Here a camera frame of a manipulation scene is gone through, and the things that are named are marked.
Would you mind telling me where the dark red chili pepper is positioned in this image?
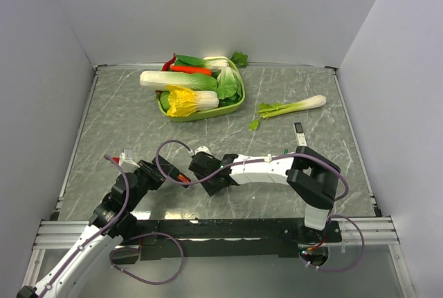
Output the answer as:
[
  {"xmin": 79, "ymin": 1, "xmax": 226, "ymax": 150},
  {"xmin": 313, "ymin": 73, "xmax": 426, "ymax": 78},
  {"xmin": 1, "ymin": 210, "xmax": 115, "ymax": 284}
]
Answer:
[{"xmin": 161, "ymin": 53, "xmax": 177, "ymax": 71}]

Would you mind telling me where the yellow leaf cabbage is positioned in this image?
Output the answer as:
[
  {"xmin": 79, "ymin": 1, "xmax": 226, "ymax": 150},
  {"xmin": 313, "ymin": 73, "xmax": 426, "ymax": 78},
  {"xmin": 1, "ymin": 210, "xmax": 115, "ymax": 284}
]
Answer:
[{"xmin": 167, "ymin": 86, "xmax": 219, "ymax": 117}]

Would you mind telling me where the green plastic tray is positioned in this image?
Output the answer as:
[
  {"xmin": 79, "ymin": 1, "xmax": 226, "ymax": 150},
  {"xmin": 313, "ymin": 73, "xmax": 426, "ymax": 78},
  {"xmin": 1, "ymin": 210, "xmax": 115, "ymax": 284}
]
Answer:
[{"xmin": 156, "ymin": 53, "xmax": 247, "ymax": 122}]

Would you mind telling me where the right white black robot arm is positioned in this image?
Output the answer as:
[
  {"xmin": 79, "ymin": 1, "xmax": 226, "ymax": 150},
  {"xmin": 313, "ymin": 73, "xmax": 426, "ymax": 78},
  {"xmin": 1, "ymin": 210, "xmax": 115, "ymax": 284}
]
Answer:
[{"xmin": 188, "ymin": 146, "xmax": 341, "ymax": 242}]

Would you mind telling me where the white remote battery cover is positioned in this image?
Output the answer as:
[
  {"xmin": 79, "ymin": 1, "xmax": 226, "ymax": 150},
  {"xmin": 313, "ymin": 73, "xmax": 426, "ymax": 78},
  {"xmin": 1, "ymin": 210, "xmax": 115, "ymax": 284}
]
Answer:
[{"xmin": 293, "ymin": 122, "xmax": 307, "ymax": 146}]

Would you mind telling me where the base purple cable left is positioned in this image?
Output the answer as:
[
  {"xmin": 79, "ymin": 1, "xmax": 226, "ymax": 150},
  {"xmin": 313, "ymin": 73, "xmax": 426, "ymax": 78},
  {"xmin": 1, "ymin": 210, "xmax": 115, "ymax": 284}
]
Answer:
[{"xmin": 109, "ymin": 232, "xmax": 185, "ymax": 285}]

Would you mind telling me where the black remote control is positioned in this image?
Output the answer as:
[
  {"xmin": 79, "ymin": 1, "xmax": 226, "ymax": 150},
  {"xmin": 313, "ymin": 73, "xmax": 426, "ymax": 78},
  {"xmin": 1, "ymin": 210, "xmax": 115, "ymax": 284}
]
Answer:
[{"xmin": 170, "ymin": 169, "xmax": 191, "ymax": 188}]

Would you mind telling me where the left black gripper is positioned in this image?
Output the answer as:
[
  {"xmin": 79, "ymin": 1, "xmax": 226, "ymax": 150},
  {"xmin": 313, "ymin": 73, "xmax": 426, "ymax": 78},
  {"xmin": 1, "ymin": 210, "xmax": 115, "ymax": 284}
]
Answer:
[{"xmin": 126, "ymin": 159, "xmax": 173, "ymax": 212}]

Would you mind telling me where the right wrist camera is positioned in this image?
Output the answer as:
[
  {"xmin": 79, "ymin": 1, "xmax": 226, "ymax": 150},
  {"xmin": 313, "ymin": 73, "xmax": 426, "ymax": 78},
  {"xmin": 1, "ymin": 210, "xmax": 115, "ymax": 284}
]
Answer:
[{"xmin": 188, "ymin": 146, "xmax": 211, "ymax": 156}]

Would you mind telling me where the bok choy in tray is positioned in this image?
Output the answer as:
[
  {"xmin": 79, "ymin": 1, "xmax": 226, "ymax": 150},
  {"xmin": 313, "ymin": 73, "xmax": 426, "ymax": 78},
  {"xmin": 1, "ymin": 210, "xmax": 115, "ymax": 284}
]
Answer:
[{"xmin": 174, "ymin": 55, "xmax": 230, "ymax": 72}]

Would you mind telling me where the orange red chili pepper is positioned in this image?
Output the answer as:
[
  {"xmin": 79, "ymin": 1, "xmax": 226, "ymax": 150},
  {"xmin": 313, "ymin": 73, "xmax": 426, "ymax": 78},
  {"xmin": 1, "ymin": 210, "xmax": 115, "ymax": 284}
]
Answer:
[{"xmin": 170, "ymin": 65, "xmax": 212, "ymax": 76}]

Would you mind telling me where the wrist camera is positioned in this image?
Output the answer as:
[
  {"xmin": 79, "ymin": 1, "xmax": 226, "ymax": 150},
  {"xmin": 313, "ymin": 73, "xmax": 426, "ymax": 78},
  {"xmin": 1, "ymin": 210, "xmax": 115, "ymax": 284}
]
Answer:
[
  {"xmin": 112, "ymin": 149, "xmax": 140, "ymax": 172},
  {"xmin": 188, "ymin": 146, "xmax": 211, "ymax": 156}
]

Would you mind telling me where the celery stalk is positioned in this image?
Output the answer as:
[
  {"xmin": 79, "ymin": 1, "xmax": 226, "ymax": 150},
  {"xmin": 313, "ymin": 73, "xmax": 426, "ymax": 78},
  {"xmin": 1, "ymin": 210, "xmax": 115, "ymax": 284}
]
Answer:
[{"xmin": 248, "ymin": 95, "xmax": 327, "ymax": 131}]

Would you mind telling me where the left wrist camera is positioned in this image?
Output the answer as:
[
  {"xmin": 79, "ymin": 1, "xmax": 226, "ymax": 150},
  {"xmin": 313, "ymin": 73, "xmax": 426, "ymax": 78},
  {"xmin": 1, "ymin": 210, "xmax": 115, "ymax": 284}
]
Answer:
[{"xmin": 112, "ymin": 149, "xmax": 140, "ymax": 172}]

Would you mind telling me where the green lettuce leaf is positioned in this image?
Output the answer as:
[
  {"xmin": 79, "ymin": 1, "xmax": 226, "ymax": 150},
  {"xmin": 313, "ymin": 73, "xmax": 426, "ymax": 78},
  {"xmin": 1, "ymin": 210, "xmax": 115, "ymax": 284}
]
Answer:
[{"xmin": 216, "ymin": 66, "xmax": 242, "ymax": 100}]

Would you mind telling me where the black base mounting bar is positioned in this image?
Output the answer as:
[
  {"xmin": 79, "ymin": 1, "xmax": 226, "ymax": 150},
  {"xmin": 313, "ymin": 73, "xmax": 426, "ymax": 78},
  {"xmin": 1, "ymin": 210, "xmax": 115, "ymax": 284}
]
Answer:
[{"xmin": 122, "ymin": 218, "xmax": 342, "ymax": 261}]

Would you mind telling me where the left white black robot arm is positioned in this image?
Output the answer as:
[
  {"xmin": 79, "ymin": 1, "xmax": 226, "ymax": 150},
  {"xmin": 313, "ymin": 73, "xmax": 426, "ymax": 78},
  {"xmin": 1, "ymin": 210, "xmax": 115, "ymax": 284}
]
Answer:
[{"xmin": 17, "ymin": 156, "xmax": 184, "ymax": 297}]

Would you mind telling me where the long white green cabbage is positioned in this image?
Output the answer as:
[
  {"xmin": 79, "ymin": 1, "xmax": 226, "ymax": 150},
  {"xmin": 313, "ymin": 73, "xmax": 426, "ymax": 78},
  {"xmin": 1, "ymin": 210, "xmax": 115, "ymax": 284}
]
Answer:
[{"xmin": 140, "ymin": 71, "xmax": 217, "ymax": 91}]

